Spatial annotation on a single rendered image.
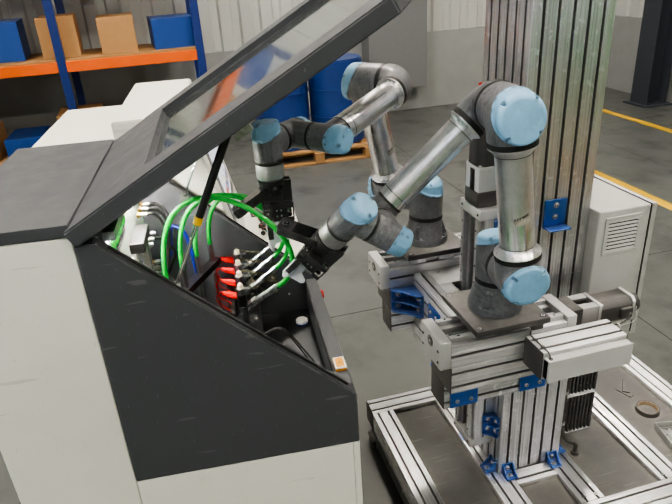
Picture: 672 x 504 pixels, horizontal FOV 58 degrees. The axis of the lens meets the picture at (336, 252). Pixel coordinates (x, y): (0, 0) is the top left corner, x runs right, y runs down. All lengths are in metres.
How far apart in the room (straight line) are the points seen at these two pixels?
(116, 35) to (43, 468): 5.61
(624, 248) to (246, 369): 1.22
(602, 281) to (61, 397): 1.58
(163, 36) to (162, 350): 5.62
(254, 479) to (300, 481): 0.13
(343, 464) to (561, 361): 0.65
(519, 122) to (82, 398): 1.16
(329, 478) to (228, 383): 0.43
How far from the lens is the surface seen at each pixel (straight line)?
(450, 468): 2.47
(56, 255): 1.39
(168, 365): 1.50
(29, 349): 1.52
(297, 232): 1.51
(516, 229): 1.51
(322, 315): 1.93
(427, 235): 2.12
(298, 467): 1.73
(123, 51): 6.92
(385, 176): 2.12
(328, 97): 6.56
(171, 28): 6.90
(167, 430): 1.62
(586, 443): 2.66
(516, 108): 1.39
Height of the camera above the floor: 1.95
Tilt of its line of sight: 26 degrees down
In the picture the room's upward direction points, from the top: 4 degrees counter-clockwise
